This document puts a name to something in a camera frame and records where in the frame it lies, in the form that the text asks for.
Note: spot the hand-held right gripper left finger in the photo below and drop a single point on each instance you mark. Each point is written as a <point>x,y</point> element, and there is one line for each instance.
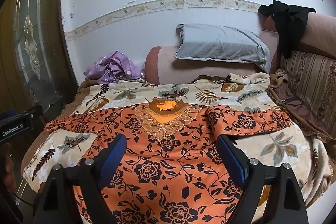
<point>116,151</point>

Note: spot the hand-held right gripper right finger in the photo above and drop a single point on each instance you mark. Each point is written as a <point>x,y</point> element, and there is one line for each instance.
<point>229,154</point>

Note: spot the orange black floral garment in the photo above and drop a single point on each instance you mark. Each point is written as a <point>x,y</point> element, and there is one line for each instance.
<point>168,161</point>

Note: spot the cream leaf-print blanket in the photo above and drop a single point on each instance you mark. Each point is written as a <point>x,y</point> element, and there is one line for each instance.
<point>126,94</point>

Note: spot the brown cloth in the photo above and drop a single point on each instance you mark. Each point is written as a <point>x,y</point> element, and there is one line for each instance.
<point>291,106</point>

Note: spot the purple floral cloth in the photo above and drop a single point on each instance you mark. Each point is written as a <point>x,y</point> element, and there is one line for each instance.
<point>115,66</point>

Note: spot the wooden door with glass panel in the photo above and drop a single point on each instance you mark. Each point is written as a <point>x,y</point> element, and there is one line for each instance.
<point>31,29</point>

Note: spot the pink bolster cushion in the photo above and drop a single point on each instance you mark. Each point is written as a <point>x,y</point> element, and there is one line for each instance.
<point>168,64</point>

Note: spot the grey pillow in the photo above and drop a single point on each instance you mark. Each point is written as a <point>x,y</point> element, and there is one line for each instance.
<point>218,45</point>

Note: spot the striped patterned cushion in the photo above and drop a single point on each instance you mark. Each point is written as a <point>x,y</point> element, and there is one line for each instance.
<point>315,82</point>

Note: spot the pink padded backrest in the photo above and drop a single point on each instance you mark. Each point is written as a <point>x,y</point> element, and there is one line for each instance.
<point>323,29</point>

